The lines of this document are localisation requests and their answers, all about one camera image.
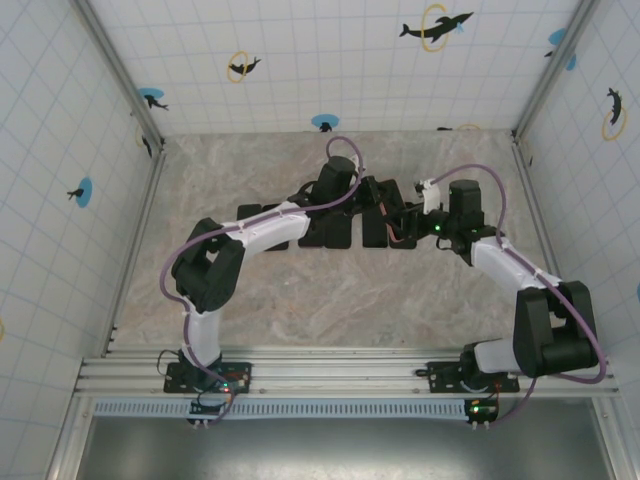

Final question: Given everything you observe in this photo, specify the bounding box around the black phone case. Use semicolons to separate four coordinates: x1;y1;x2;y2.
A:
261;202;290;252
324;212;353;250
388;219;418;251

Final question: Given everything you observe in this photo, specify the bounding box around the purple-edged black smartphone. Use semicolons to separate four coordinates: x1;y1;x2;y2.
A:
236;203;263;226

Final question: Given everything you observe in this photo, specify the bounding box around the dolphin sticker on blue disc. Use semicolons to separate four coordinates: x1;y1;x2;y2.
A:
137;87;171;112
66;177;95;208
543;27;578;72
310;113;340;134

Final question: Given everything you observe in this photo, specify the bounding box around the small LED controller board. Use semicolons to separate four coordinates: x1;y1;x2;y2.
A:
208;368;252;395
463;397;501;430

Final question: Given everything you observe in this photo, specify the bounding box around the grey metal sheet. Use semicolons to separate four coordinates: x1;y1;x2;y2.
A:
74;399;619;480

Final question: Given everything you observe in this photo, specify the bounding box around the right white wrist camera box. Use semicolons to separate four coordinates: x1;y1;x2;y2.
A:
413;177;445;217

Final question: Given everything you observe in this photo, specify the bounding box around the right arm's purple cable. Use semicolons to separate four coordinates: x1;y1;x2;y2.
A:
432;163;610;429

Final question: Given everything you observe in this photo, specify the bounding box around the arm's purple cable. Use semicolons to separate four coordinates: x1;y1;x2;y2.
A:
160;135;366;386
432;163;610;429

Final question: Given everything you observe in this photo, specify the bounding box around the left arm's purple cable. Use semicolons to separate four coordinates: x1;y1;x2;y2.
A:
160;135;366;386

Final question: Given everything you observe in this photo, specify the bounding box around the aluminium side rail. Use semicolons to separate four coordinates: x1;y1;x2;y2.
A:
510;130;566;286
101;147;169;357

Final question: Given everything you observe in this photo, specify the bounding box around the right arm's black base plate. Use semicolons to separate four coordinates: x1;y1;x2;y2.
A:
426;359;522;395

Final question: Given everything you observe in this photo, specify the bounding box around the aluminium mounting rail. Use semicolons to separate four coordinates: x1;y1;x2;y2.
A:
74;347;620;400

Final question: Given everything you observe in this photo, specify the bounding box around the large dolphin yellow ring sticker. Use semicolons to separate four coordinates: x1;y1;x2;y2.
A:
398;3;476;54

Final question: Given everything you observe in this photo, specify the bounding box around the aluminium corner post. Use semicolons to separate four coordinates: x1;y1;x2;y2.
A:
512;0;600;141
73;0;167;154

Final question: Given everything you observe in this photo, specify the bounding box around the white slotted cable duct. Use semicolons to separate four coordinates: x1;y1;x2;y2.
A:
92;398;474;420

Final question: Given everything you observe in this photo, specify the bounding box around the left arm's black base plate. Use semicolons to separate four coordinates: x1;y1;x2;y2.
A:
163;359;254;395

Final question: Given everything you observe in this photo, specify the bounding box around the black wire bundle with plugs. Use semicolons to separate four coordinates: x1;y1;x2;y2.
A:
187;388;236;430

